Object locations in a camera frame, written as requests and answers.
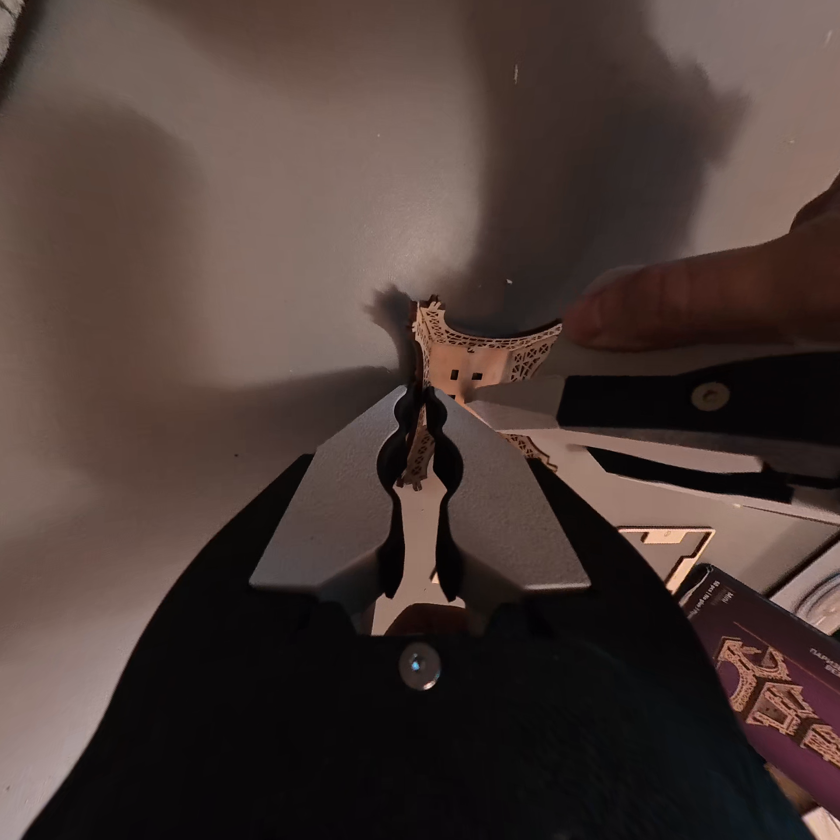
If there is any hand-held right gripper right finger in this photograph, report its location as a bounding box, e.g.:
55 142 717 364
423 386 589 618

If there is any grey desk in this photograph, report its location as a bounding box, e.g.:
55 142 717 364
0 0 840 840

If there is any wooden lattice tower base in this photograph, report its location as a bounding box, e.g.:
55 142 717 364
402 295 564 492

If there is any empty wooden frame sheet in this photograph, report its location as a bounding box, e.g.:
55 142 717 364
617 525 716 595

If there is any purple puzzle box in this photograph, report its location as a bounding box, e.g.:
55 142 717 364
676 563 840 788

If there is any white rounded device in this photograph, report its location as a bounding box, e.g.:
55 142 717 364
771 558 840 637

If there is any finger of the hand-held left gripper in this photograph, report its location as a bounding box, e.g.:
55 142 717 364
497 427 840 506
469 375 568 432

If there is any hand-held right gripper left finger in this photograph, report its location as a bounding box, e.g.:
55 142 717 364
249 384 418 635

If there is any person's right hand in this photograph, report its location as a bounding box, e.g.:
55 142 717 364
384 604 473 637

